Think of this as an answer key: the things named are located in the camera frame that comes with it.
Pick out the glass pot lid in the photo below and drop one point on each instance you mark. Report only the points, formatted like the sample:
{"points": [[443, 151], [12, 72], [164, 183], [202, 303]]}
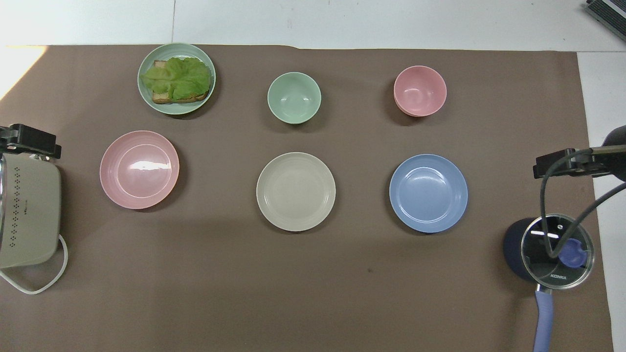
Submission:
{"points": [[538, 264]]}

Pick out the beige plate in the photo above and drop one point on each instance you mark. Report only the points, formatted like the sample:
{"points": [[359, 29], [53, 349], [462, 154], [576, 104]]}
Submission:
{"points": [[296, 191]]}

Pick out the dark blue pot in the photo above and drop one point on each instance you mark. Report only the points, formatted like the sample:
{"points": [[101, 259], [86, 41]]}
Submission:
{"points": [[511, 249]]}

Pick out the toast slice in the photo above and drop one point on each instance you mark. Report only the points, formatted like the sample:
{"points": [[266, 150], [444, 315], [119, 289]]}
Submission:
{"points": [[161, 97]]}

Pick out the pink bowl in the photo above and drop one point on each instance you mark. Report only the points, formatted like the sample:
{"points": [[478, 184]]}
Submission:
{"points": [[419, 91]]}

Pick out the green plate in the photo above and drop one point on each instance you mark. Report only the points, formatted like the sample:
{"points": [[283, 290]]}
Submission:
{"points": [[146, 100]]}

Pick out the grey slatted object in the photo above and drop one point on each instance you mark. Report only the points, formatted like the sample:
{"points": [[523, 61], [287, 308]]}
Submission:
{"points": [[609, 12]]}

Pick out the black stand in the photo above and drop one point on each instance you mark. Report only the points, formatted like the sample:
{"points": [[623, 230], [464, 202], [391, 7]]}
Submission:
{"points": [[557, 164], [29, 138]]}

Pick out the pink plate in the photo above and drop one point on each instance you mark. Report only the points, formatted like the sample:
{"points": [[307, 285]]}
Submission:
{"points": [[139, 169]]}

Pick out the blue plate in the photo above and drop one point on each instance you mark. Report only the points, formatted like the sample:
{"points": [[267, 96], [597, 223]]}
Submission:
{"points": [[428, 193]]}

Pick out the green lettuce leaf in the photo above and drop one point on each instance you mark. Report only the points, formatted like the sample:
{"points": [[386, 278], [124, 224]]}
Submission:
{"points": [[181, 78]]}

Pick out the beige kitchen appliance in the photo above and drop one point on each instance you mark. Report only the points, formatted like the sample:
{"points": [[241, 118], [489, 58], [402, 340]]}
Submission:
{"points": [[29, 210]]}

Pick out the green bowl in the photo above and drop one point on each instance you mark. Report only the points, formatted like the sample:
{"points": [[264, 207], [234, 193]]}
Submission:
{"points": [[294, 98]]}

